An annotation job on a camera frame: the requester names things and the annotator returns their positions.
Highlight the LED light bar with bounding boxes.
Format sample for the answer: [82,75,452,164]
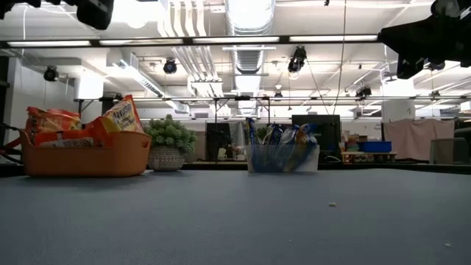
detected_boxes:
[0,35,380,49]

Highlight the white cabinet box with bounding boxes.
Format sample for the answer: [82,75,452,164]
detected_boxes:
[381,99,416,123]

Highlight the small clear plastic bin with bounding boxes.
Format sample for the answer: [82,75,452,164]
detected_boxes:
[245,143,321,174]

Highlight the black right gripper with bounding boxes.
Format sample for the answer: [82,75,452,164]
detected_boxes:
[378,14,461,80]

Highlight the large black monitor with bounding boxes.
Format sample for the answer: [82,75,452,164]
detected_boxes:
[291,114,341,163]

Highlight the orange Maruchan ramen pack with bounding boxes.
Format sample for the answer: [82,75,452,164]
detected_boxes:
[24,105,82,145]
[35,116,111,149]
[102,93,145,134]

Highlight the grey box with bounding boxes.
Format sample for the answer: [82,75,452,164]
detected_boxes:
[428,138,471,166]

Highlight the orange plastic bin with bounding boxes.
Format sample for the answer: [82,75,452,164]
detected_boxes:
[18,130,153,178]

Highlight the wooden shelf with containers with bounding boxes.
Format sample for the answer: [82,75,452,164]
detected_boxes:
[341,132,397,164]

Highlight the blue-grey table mat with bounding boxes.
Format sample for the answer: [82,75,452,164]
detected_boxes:
[0,169,471,265]

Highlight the beige cloth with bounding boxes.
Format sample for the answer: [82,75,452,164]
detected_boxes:
[382,118,456,162]

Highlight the white air unit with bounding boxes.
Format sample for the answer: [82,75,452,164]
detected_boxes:
[74,75,105,100]

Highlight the blue storage bin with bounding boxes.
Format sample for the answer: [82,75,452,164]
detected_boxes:
[358,141,392,153]

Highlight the green succulent in patterned pot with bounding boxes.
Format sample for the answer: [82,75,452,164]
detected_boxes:
[142,113,199,173]

